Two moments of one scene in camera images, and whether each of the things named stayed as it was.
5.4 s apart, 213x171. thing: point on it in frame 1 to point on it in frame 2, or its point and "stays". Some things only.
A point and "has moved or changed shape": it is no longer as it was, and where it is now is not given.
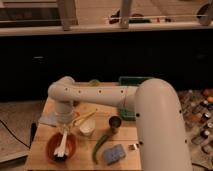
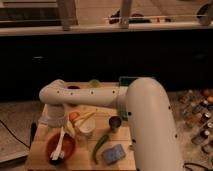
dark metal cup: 114,122 stays
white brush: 61,152 has moved or changed shape
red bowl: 55,142 stays
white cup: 87,126 stays
